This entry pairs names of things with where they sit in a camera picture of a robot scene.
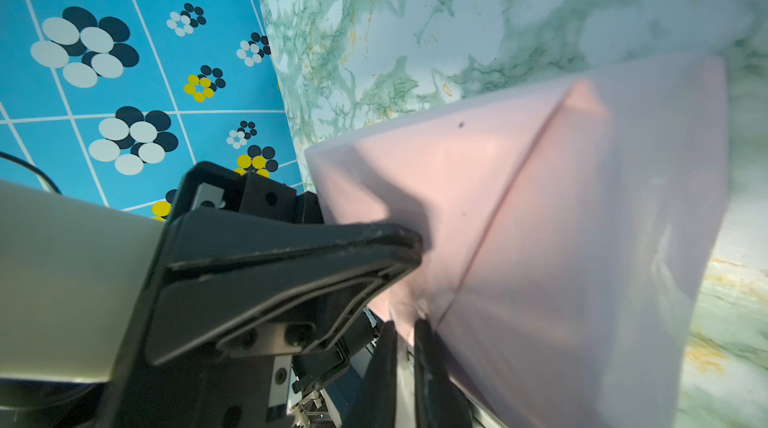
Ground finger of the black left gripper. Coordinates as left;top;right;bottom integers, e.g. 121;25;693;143
143;208;423;366

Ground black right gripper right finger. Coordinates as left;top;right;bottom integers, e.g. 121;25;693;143
414;319;472;428

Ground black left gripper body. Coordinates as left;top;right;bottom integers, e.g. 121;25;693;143
95;162;346;427

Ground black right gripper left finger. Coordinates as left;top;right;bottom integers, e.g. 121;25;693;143
343;321;398;428

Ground purple wrapping paper sheet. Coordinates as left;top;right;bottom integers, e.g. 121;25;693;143
305;53;729;427

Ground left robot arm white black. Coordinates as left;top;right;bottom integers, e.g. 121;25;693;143
1;162;423;427

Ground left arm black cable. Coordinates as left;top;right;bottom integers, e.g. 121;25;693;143
0;150;64;196

